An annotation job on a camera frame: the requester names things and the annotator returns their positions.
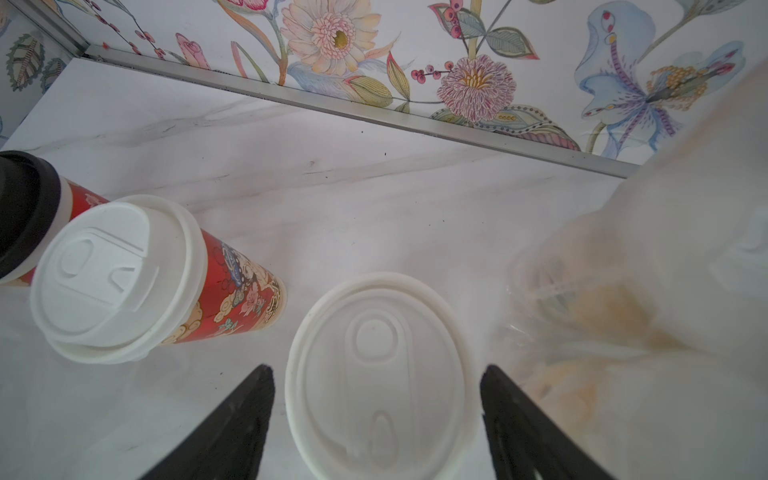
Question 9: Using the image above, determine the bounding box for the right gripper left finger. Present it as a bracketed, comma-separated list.
[143, 364, 276, 479]

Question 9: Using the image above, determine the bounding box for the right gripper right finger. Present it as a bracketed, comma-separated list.
[480, 364, 612, 480]

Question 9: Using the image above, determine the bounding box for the white lid red back cup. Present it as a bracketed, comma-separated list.
[285, 272, 480, 479]

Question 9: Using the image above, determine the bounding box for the white lid red cup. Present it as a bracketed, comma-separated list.
[30, 195, 287, 365]
[285, 272, 480, 479]

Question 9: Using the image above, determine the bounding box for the clear plastic carrier bag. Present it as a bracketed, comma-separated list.
[487, 66, 767, 479]

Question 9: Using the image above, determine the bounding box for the white lid floral cup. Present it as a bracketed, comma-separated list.
[511, 240, 673, 349]

